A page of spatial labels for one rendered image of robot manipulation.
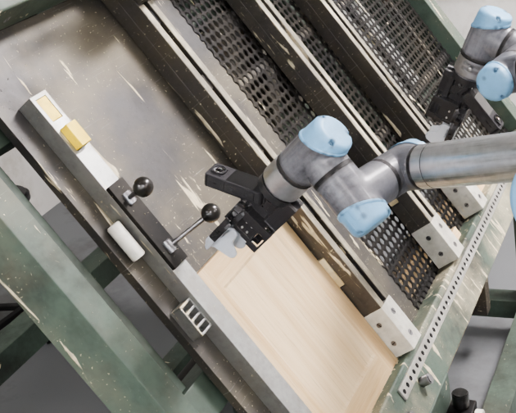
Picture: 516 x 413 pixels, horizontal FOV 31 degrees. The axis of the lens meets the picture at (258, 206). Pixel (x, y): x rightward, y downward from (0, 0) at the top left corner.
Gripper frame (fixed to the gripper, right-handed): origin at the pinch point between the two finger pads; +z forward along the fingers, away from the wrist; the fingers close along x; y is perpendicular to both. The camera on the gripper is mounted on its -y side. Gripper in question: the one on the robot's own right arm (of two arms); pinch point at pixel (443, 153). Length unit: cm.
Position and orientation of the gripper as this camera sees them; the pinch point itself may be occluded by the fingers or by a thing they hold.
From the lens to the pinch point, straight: 220.1
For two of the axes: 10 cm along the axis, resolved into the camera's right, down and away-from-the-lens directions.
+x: -4.0, 4.4, -8.1
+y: -8.8, -4.3, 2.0
